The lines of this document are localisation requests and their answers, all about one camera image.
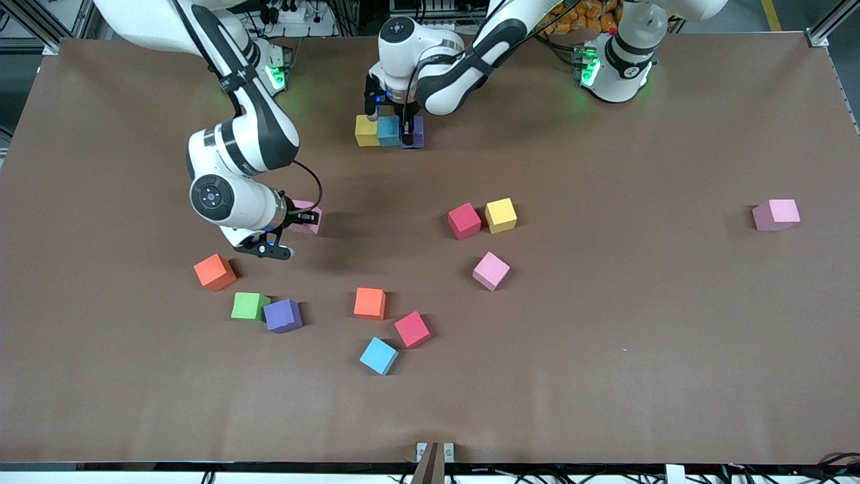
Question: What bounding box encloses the pink foam cube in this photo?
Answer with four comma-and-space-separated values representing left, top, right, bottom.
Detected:
752, 199, 802, 232
289, 199, 324, 236
472, 251, 511, 292

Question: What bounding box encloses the purple foam cube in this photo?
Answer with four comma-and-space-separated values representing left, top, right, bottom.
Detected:
263, 298, 304, 334
401, 116, 426, 150

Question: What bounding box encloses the blue foam cube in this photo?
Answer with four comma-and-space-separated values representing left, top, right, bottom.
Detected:
359, 337, 400, 376
376, 116, 404, 147

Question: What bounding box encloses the yellow foam cube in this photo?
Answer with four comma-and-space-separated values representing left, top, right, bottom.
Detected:
484, 198, 518, 235
354, 114, 381, 147

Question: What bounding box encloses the orange foam cube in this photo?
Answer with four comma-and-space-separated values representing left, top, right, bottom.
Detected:
193, 253, 237, 292
353, 287, 387, 321

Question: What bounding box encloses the green foam cube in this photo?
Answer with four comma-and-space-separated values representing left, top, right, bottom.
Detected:
230, 292, 271, 322

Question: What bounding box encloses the red foam cube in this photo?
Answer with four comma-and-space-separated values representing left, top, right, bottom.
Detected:
394, 311, 432, 350
447, 202, 482, 241

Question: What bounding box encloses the white power strip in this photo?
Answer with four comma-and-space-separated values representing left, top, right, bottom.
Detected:
261, 2, 308, 25

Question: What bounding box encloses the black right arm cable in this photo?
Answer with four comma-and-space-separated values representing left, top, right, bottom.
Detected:
292, 160, 323, 210

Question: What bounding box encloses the silver metal bracket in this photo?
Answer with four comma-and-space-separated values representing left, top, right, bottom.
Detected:
416, 442, 456, 465

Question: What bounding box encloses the brown camera post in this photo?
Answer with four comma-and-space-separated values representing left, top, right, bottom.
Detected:
410, 442, 442, 484

